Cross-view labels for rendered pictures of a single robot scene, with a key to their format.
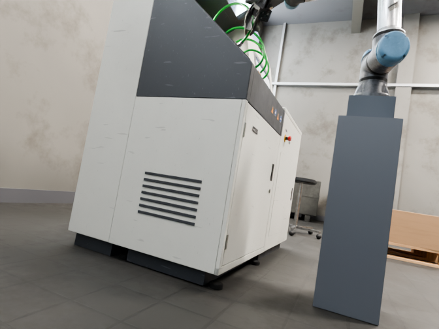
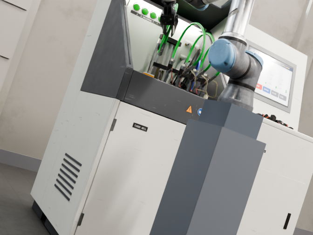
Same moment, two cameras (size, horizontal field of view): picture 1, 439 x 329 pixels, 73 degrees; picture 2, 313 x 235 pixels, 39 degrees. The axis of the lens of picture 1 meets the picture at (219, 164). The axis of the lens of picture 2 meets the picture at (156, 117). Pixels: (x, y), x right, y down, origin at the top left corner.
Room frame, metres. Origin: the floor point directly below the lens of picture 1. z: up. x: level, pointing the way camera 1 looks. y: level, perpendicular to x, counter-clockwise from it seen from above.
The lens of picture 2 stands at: (-0.31, -1.50, 0.69)
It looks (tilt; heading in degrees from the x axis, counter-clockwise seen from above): 2 degrees up; 38
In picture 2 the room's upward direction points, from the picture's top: 19 degrees clockwise
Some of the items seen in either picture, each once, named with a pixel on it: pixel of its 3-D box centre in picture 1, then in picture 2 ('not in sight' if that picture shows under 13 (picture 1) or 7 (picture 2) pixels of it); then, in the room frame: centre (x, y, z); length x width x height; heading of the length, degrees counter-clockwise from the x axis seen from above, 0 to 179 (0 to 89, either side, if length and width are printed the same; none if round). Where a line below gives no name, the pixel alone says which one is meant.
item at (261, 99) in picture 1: (265, 106); (179, 105); (1.52, -0.19, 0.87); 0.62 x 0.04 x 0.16; 156
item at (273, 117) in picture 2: not in sight; (276, 120); (2.23, -0.41, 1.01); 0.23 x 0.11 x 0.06; 156
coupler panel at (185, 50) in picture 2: not in sight; (187, 60); (1.95, 0.17, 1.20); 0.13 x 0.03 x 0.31; 156
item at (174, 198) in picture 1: (205, 188); (128, 180); (1.63, 0.05, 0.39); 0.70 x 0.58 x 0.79; 156
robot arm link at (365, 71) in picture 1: (375, 66); (246, 69); (1.29, -0.62, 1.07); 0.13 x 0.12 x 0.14; 172
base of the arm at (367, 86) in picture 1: (371, 91); (237, 96); (1.29, -0.62, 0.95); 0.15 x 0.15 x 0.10
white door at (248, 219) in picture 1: (256, 187); (153, 184); (1.51, -0.20, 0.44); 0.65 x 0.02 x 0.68; 156
